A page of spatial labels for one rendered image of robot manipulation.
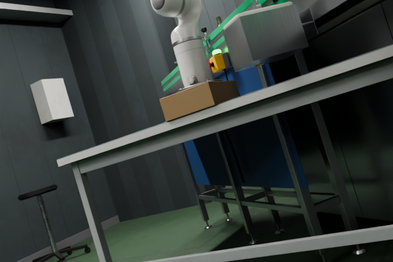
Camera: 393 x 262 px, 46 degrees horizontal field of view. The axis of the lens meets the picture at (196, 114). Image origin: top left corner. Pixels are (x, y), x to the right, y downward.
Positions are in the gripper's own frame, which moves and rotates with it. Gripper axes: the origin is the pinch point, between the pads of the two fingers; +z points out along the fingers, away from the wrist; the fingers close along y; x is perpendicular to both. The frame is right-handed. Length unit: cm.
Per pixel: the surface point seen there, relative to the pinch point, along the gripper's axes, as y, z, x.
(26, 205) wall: 320, 61, 116
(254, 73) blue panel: 35.5, 28.2, -8.8
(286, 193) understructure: 74, 89, -25
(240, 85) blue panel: 53, 30, -9
